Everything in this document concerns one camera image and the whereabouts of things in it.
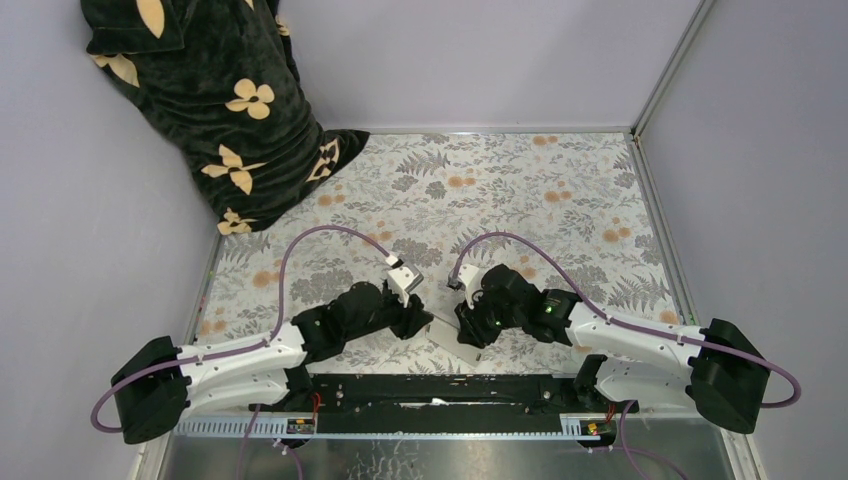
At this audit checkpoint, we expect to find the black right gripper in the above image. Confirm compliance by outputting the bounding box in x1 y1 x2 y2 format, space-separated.
454 287 525 350

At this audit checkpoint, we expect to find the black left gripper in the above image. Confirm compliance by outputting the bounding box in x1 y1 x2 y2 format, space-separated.
343 285 434 345

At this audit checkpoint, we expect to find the white cardboard paper box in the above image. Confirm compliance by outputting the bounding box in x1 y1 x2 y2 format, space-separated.
425 317 480 357

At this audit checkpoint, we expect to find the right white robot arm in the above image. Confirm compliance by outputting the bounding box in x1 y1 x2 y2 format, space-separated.
448 264 770 434

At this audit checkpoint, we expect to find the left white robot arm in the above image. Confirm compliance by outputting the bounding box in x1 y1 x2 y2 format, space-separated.
111 282 433 445

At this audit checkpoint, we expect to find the floral patterned table cloth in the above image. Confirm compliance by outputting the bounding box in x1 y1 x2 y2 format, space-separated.
195 133 682 344

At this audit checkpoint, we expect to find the black floral plush blanket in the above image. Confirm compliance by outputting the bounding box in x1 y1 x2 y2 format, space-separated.
81 0 369 235

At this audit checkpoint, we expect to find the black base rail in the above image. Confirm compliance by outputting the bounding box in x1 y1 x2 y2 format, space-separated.
262 374 625 414

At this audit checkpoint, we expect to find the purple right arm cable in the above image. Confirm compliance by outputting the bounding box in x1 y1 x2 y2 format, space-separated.
448 232 805 426

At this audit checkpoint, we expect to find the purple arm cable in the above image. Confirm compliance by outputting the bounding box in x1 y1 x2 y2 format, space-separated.
90 224 412 432
448 232 805 426

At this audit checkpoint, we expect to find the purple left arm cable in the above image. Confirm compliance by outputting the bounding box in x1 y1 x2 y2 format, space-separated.
90 224 412 432

